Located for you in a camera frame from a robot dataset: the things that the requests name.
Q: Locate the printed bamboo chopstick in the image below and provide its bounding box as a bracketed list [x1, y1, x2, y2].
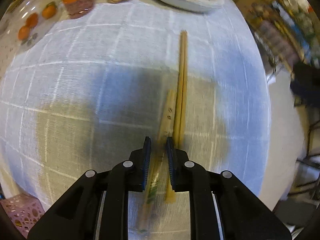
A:
[136, 89, 176, 233]

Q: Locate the pink perforated utensil holder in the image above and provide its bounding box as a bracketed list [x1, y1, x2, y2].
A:
[1, 193, 45, 238]

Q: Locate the grey checked tablecloth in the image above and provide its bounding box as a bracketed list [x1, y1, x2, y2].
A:
[1, 0, 270, 211]

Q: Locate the glass jar with tangerines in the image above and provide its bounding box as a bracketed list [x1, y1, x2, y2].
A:
[1, 0, 64, 53]

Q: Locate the black wire storage rack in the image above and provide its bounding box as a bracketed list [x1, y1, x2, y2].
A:
[236, 0, 319, 72]

